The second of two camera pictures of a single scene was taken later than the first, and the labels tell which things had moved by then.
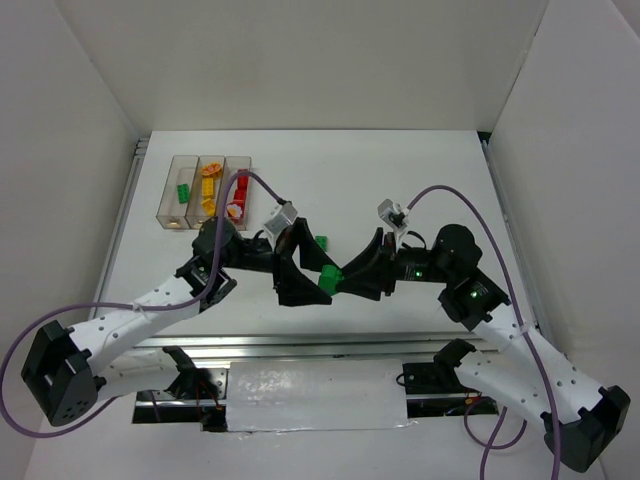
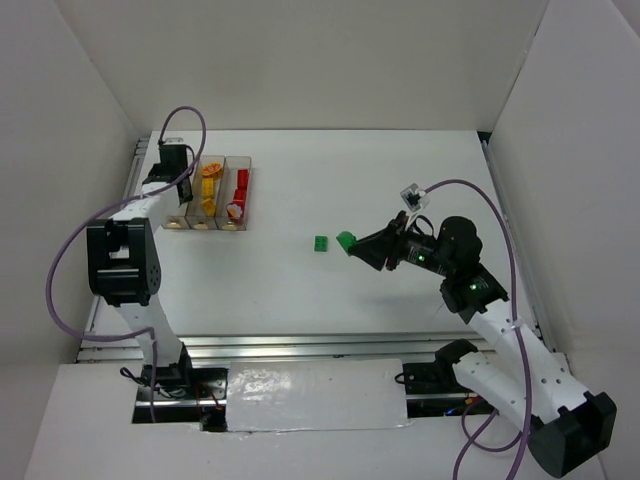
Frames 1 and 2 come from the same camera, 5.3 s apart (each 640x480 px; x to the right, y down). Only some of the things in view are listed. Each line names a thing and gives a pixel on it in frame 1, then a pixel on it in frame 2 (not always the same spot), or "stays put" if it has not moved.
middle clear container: x=205 y=194 stays put
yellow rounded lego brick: x=211 y=168 stays put
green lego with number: x=329 y=277 -> x=345 y=239
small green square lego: x=322 y=242 stays put
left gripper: x=279 y=262 -> x=185 y=191
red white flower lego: x=235 y=210 stays put
